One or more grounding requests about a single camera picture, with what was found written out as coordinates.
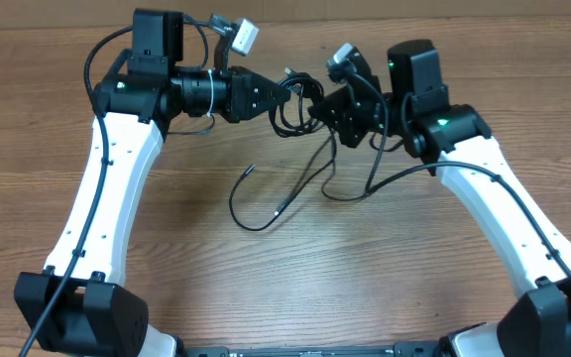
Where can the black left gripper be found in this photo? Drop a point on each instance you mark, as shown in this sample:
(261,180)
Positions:
(240,92)

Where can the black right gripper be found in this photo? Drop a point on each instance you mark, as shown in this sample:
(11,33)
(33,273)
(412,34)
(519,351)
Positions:
(340,115)

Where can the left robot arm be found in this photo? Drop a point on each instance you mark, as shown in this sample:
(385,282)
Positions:
(78,304)

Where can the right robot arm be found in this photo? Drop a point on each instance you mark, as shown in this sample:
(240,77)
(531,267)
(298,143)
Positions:
(455,144)

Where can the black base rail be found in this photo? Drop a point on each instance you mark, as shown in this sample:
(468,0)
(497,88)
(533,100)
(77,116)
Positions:
(399,349)

